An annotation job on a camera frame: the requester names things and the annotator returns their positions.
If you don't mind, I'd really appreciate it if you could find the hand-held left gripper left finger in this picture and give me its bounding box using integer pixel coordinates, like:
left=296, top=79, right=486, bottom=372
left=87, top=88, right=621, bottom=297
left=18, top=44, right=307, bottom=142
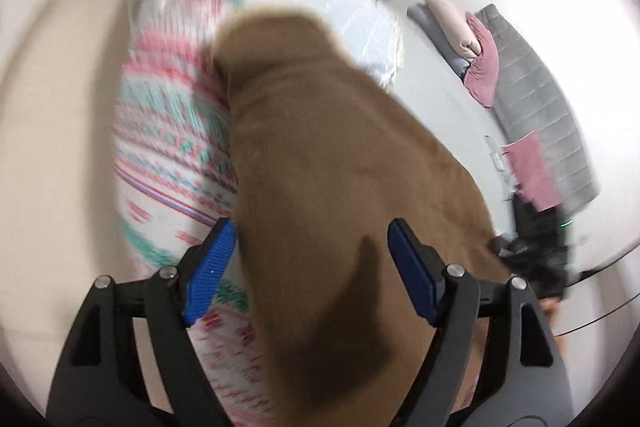
left=46, top=219, right=237, bottom=427

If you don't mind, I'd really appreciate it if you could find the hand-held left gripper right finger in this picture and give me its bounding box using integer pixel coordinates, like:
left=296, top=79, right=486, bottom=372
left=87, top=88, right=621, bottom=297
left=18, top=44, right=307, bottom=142
left=388, top=218, right=574, bottom=427

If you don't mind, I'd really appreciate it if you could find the brown coat with fur collar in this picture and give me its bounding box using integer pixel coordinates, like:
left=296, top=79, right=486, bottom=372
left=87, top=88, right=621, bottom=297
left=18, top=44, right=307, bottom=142
left=210, top=6, right=511, bottom=427

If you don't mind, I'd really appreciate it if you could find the clear clothes hanger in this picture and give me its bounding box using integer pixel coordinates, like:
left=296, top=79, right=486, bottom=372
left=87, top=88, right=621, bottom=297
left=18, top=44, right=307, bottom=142
left=482, top=134, right=516, bottom=188

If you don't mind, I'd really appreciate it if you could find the pink cloth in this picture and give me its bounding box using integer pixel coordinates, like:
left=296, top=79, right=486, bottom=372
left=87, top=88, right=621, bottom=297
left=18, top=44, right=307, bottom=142
left=500, top=132, right=563, bottom=212

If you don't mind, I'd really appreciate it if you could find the pink and teal patterned blanket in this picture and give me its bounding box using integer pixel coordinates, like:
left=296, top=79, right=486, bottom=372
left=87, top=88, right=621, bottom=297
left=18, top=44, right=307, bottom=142
left=112, top=0, right=281, bottom=427

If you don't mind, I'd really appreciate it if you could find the bed with grey sheet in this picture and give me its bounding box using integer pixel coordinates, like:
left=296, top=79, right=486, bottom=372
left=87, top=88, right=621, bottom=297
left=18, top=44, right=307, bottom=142
left=385, top=12, right=521, bottom=238

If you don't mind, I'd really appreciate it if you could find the grey quilted headboard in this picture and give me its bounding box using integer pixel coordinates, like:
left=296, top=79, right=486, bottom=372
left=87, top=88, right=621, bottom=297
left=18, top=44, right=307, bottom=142
left=472, top=4, right=601, bottom=212

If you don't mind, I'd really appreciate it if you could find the pink pillow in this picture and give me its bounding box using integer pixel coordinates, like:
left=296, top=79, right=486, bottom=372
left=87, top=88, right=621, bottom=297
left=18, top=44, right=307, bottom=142
left=462, top=12, right=501, bottom=108

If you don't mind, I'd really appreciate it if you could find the blue-grey pillow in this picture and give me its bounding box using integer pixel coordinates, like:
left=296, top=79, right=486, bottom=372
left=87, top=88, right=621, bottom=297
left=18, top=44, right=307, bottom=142
left=407, top=3, right=471, bottom=80

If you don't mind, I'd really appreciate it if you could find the beige pillow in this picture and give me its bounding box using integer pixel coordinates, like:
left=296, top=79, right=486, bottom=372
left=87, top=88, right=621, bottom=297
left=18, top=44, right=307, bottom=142
left=422, top=0, right=483, bottom=65

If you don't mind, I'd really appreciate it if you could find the black cable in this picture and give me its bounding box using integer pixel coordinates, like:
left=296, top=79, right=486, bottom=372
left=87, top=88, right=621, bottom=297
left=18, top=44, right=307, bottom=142
left=567, top=247, right=640, bottom=283

